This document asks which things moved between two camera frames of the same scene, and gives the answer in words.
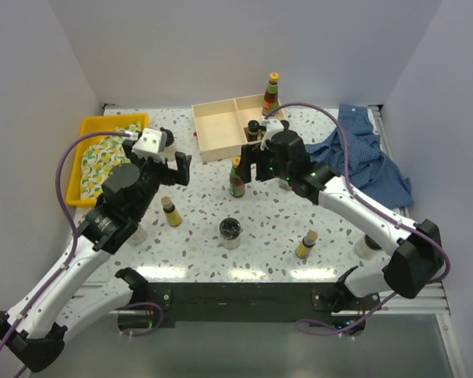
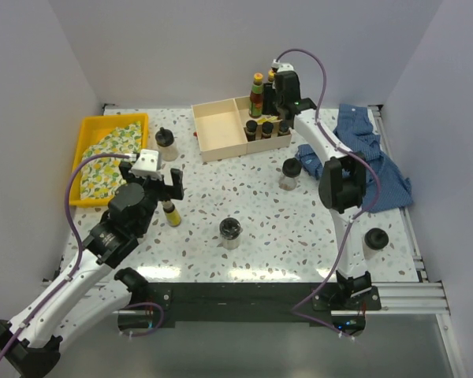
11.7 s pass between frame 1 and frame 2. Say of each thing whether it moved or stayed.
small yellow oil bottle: stayed
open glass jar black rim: stayed
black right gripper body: moved
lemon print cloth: stayed
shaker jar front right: stayed
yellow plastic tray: stayed
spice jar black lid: stayed
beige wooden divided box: stayed
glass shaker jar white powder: stayed
